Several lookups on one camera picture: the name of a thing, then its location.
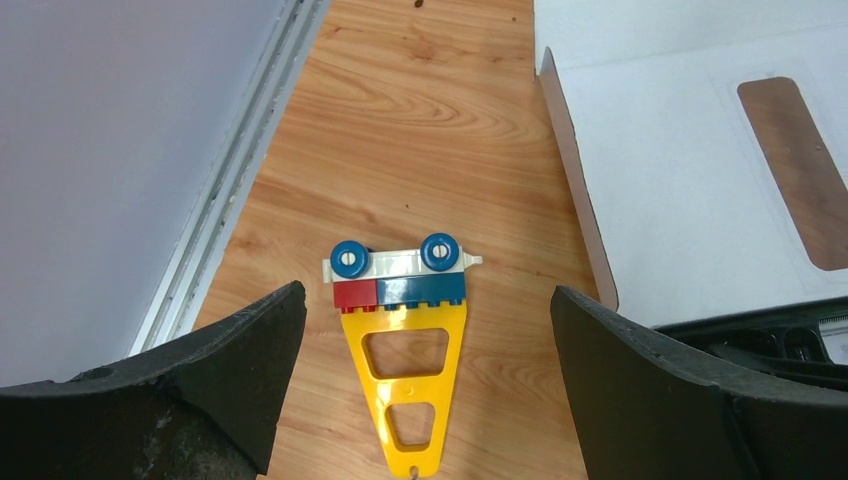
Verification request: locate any red blue toy block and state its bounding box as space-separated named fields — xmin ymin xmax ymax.
xmin=322 ymin=232 xmax=483 ymax=314

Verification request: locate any white box with black tray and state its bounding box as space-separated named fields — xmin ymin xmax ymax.
xmin=533 ymin=1 xmax=847 ymax=390

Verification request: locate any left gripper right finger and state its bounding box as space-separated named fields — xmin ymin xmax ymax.
xmin=550 ymin=286 xmax=847 ymax=479

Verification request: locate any yellow plastic triangle toy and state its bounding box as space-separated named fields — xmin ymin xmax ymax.
xmin=340 ymin=300 xmax=468 ymax=479

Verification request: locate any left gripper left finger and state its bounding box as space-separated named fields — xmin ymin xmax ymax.
xmin=1 ymin=281 xmax=307 ymax=479

